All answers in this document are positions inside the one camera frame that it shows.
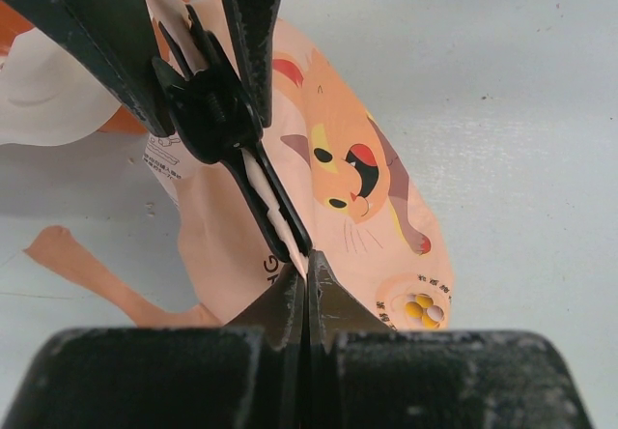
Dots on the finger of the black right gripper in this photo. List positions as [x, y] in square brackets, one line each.
[251, 27]
[114, 40]

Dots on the black bag clip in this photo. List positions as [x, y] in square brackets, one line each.
[218, 122]

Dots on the white and orange litter box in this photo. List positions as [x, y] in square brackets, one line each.
[47, 97]

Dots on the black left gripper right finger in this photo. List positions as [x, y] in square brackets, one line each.
[364, 374]

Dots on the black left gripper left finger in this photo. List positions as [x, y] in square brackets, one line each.
[242, 375]

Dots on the pink cat litter bag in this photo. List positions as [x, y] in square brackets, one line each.
[347, 183]

